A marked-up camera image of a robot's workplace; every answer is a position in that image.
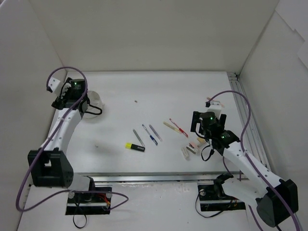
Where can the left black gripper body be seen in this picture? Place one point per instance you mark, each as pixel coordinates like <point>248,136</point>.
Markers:
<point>57,103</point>

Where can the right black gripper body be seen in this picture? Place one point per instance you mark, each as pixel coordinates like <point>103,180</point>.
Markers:
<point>196,121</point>

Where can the yellow cap highlighter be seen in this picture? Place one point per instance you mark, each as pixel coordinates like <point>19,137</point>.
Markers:
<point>135,147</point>

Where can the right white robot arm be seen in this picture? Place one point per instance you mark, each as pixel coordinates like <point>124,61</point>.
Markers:
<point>275,199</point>

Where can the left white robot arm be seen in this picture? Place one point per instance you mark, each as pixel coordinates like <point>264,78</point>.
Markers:
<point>51,167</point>

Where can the pink pen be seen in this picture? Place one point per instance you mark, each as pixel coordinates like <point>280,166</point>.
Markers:
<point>209,98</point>

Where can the white round divided container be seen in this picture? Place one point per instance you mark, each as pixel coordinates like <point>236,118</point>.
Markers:
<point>95,107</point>

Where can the red gel pen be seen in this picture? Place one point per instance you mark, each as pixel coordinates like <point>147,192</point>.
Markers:
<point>179,128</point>

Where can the beige yellow pen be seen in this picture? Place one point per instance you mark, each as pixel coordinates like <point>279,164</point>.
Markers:
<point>171,127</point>

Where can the grey purple pen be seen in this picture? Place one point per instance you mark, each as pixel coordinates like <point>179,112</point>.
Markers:
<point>155,132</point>

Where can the blue gel pen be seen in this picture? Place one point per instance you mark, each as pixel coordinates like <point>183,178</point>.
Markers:
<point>152,138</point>

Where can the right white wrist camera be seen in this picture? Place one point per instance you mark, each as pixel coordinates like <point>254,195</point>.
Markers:
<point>215,107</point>

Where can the aluminium rail right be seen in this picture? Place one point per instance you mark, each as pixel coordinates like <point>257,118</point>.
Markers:
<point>250,125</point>

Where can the aluminium rail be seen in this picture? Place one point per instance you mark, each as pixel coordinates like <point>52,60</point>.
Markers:
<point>250,125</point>
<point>151,176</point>

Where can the aluminium rail front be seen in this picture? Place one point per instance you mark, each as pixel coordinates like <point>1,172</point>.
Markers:
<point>151,176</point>

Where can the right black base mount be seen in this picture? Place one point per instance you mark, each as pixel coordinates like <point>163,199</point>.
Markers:
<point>209,205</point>

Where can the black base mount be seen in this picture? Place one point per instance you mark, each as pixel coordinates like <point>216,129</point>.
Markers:
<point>209,205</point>
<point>88,204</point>

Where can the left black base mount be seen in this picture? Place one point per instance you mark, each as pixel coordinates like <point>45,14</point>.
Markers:
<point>88,204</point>

